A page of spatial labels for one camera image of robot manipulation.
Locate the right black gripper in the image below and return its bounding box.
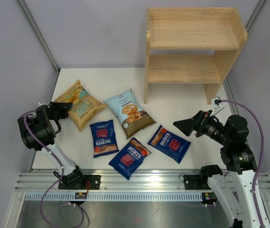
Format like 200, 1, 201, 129
174, 109, 231, 146

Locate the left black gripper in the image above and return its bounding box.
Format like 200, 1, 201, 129
48, 102, 72, 120

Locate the yellow kettle chips bag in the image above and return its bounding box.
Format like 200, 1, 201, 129
54, 80, 107, 131

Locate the blue burts bag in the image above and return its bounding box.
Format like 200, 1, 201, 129
108, 137, 151, 180
90, 119, 119, 158
147, 125, 191, 164

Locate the light blue cassava chips bag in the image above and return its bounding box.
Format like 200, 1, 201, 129
103, 89, 156, 139

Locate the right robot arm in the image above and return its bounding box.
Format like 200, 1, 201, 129
173, 111, 270, 228

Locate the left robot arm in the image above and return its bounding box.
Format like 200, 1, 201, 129
18, 102, 89, 190

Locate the wooden two-tier shelf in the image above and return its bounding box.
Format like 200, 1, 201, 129
145, 7, 248, 103

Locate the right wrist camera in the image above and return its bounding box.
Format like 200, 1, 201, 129
211, 96, 224, 116

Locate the left aluminium frame post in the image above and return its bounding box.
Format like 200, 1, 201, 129
16, 0, 60, 75

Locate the aluminium frame post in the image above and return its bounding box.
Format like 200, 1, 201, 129
16, 0, 60, 75
245, 0, 268, 32

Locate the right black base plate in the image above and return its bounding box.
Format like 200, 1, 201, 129
179, 173, 210, 190

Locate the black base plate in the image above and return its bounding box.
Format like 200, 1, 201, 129
179, 173, 210, 190
58, 174, 101, 190

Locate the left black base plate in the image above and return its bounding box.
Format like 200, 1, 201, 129
58, 174, 101, 190

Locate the aluminium mounting rail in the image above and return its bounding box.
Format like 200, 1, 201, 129
15, 168, 270, 193

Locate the white slotted cable duct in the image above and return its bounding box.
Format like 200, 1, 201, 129
25, 191, 203, 202

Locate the right aluminium frame post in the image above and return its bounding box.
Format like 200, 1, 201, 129
245, 0, 268, 32

